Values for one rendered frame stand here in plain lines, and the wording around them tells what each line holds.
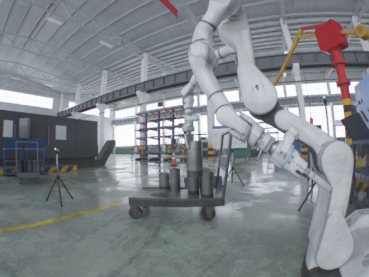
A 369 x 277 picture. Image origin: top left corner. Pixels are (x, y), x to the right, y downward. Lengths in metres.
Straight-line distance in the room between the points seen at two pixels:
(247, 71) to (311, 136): 0.38
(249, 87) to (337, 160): 0.47
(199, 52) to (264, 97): 0.31
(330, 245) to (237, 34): 1.04
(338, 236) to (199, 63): 0.89
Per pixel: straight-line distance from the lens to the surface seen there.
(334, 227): 0.85
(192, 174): 1.38
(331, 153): 0.77
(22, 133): 6.96
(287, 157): 0.58
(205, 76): 0.67
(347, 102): 3.71
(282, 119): 0.79
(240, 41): 0.93
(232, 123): 0.59
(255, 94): 0.77
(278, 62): 12.24
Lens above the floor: 0.77
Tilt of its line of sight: 3 degrees up
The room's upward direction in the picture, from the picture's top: 1 degrees counter-clockwise
